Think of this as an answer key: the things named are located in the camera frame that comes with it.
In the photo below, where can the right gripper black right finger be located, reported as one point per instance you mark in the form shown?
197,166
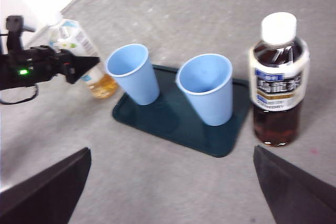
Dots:
296,197

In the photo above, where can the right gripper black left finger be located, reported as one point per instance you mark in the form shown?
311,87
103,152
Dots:
44,195

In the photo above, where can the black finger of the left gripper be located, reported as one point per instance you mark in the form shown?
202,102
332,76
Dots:
78,64

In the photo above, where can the pale jasmine oolong tea bottle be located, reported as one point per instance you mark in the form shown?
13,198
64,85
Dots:
103,87

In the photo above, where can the dark oolong tea bottle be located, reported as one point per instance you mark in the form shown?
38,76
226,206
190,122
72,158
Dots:
278,87

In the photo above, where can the blue ribbed plastic cup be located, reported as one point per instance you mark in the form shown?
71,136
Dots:
212,108
141,90

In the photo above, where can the dark teal rectangular tray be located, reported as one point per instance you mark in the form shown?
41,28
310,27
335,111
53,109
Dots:
173,127

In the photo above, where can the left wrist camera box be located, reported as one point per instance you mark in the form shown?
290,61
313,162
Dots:
14,32

